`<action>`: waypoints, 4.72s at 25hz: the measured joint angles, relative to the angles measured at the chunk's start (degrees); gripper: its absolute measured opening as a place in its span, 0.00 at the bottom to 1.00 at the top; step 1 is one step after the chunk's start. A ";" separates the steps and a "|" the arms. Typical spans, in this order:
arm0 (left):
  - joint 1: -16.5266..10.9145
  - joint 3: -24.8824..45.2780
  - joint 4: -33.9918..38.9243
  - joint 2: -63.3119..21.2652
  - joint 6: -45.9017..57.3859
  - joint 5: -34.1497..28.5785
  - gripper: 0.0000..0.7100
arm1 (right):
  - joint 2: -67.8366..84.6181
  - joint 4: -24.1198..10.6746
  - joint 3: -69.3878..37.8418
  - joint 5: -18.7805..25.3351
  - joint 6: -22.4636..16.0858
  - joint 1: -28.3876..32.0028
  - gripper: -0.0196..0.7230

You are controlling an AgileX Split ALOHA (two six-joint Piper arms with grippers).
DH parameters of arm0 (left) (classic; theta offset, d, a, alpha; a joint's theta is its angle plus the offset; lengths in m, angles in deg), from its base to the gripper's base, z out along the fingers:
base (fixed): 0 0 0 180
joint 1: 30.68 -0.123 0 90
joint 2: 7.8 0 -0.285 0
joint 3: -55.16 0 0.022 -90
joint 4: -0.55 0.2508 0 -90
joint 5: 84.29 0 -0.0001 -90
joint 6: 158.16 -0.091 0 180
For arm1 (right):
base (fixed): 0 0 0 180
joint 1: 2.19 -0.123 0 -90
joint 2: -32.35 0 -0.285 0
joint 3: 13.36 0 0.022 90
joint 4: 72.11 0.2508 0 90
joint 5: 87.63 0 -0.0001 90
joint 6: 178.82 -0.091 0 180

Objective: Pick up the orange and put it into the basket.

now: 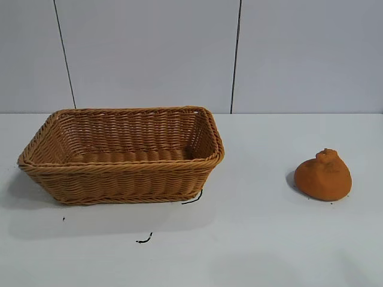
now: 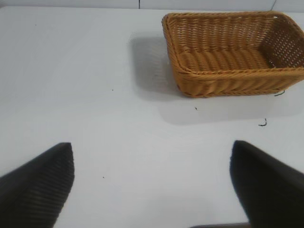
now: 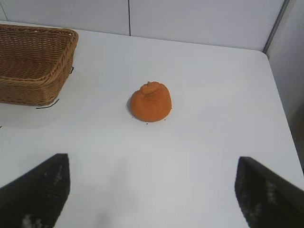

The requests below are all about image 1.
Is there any bumpy orange fruit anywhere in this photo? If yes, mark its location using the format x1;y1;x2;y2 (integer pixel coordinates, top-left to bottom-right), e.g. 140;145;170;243
293;147;353;203

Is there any brown woven wicker basket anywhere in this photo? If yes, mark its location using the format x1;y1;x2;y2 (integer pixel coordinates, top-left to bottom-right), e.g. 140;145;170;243
17;105;226;206

